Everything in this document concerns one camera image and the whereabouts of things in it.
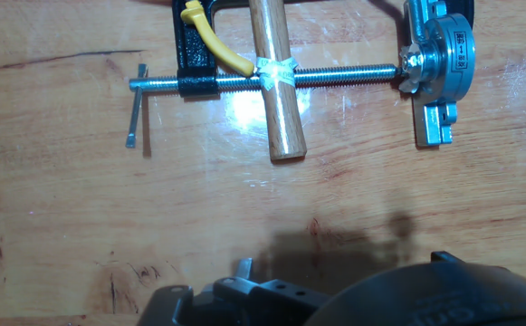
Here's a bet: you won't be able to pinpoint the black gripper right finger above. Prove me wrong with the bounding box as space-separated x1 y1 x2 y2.
198 257 331 326

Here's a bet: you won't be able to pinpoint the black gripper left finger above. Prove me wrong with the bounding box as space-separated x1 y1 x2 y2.
136 283 196 326

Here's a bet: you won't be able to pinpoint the white tape strip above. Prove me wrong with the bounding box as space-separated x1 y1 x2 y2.
255 56 300 91

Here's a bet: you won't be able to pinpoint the black C-clamp with steel screw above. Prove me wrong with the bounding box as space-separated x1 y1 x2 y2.
125 0 476 149

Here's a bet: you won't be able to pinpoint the claw hammer with wooden handle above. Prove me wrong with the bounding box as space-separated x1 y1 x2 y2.
247 0 308 163

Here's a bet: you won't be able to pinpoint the yellow-handled needle-nose pliers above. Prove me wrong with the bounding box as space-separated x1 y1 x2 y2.
179 0 257 78

